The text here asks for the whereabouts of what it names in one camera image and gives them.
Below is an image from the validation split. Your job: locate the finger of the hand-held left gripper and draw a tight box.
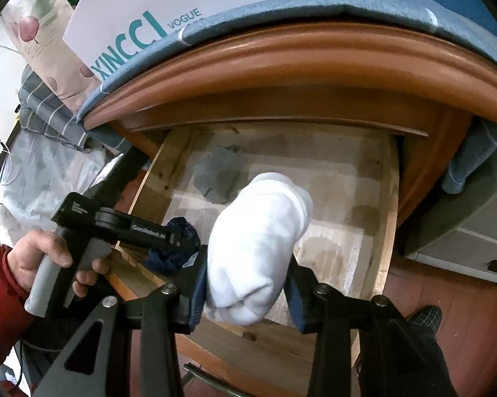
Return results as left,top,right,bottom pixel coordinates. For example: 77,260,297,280
83,147,150,211
95,209,181,257

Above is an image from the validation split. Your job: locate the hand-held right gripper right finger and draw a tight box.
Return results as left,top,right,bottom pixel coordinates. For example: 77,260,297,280
283,252,460,397

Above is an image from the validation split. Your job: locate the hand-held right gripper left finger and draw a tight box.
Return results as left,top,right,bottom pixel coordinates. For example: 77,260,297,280
32,245,210,397

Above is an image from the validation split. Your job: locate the dark blue speckled cloth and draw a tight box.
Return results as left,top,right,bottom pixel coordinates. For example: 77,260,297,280
144,217,202,276

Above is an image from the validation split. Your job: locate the white underwear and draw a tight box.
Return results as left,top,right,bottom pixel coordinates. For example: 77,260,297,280
205,172,314,325

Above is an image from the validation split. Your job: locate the wooden drawer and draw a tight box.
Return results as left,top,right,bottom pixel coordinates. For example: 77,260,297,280
105,122,400,397

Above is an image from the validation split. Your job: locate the person's red sleeved forearm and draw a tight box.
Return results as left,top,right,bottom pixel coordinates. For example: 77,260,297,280
0,245,38,375

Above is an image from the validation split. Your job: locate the grey plastic drawer cabinet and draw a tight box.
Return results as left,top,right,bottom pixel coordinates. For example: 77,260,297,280
399,182,497,286

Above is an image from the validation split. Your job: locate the person's left hand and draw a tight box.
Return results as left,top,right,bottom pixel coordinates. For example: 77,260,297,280
6,229,110,298

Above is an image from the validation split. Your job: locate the white patterned bedsheet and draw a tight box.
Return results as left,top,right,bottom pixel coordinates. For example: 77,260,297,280
0,132,125,257

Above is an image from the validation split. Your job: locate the dark metal bar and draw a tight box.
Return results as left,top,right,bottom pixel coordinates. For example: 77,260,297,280
184,363,243,395

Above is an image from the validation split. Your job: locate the grey cloth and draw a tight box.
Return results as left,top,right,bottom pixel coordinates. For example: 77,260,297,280
194,145,249,204

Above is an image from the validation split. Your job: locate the grey plaid blanket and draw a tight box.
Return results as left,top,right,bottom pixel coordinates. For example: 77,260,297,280
19,68,92,150

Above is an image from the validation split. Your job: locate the plaid slipper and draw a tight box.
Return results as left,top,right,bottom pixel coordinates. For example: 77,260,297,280
405,305,444,340

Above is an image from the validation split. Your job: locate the floral pillow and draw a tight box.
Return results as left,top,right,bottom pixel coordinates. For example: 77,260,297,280
0,0,104,112

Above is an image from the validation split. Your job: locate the white paper bag teal print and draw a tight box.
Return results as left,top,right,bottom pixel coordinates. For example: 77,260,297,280
62,0,336,79

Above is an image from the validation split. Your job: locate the wooden nightstand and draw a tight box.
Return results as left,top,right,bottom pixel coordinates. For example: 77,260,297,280
83,21,497,228

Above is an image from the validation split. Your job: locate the blue plaid cloth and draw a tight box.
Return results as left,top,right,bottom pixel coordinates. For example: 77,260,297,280
77,0,497,195

